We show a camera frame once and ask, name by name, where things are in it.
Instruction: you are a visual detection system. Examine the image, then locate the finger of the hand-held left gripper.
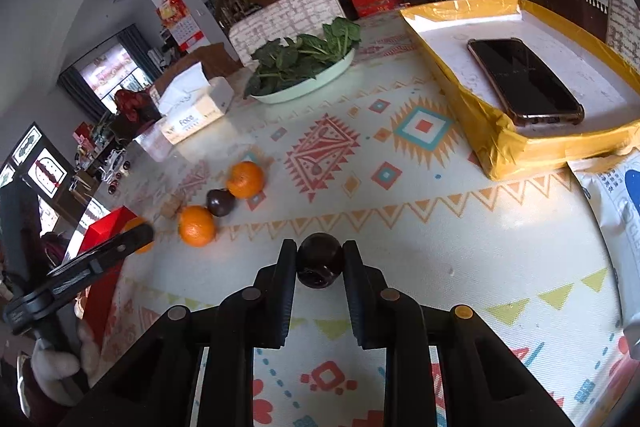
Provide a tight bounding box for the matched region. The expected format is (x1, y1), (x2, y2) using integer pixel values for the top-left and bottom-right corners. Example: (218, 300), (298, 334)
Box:
(47, 223), (155, 293)

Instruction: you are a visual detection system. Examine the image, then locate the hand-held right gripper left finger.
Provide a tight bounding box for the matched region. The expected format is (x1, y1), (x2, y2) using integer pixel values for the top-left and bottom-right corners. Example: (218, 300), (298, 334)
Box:
(60, 238), (298, 427)

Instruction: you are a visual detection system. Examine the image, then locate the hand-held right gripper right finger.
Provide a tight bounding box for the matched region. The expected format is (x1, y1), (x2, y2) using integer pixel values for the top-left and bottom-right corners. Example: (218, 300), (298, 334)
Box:
(341, 241), (576, 427)

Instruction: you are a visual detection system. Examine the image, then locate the orange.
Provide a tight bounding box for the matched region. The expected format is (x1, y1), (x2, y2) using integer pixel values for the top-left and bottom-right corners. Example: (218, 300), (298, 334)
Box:
(178, 205), (217, 248)
(122, 217), (156, 254)
(226, 161), (265, 200)

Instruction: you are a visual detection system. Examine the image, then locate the dark plum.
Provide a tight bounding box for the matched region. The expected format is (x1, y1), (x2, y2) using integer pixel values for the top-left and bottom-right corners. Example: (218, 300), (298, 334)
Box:
(207, 189), (237, 218)
(295, 232), (345, 290)

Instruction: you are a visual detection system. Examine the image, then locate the red box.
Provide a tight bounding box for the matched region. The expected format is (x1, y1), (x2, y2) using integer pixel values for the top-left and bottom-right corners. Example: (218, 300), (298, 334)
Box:
(75, 206), (132, 343)

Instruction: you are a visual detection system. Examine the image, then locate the gold cardboard box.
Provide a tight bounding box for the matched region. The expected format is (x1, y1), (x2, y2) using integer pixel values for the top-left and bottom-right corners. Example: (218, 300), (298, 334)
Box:
(398, 0), (640, 181)

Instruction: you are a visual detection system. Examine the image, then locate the white toy car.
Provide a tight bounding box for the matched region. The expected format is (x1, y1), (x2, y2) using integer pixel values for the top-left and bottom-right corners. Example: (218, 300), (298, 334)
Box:
(97, 147), (133, 195)

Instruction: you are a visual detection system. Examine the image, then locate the white tissue box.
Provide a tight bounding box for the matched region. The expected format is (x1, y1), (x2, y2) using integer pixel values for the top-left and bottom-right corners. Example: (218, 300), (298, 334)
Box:
(157, 62), (236, 145)

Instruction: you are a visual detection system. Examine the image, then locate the red jacket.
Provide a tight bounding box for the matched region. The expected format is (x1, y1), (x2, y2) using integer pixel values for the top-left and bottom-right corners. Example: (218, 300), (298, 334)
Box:
(114, 88), (156, 122)

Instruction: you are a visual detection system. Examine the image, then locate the teal curtain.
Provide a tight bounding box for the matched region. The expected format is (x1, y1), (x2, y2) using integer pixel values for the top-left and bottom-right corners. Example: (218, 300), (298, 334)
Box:
(117, 24), (163, 78)
(57, 67), (108, 122)

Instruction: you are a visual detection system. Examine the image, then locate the window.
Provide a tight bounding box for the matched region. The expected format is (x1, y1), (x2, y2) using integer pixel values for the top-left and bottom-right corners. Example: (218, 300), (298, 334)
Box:
(59, 42), (151, 118)

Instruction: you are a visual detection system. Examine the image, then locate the mint green oval plate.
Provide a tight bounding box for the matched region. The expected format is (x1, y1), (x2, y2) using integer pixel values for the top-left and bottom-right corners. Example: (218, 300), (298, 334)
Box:
(248, 48), (357, 104)

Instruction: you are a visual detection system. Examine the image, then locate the plate of green spinach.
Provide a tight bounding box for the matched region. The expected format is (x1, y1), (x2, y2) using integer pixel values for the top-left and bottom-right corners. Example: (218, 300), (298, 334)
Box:
(243, 17), (362, 96)

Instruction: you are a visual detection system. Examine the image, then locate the white plastic bag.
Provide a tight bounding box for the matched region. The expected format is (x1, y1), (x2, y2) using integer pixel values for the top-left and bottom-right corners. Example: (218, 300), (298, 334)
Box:
(567, 155), (640, 360)

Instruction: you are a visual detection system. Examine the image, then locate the patterned chair back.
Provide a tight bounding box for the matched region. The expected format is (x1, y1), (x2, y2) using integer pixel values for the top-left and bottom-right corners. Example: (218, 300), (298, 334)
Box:
(228, 0), (346, 66)

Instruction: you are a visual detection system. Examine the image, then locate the black smartphone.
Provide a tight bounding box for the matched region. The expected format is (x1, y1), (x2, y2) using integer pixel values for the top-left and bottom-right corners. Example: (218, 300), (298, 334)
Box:
(467, 38), (586, 126)

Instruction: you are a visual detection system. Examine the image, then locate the red wall calendar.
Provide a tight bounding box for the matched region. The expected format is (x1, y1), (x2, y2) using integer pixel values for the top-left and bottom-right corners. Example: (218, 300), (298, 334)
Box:
(156, 0), (207, 52)

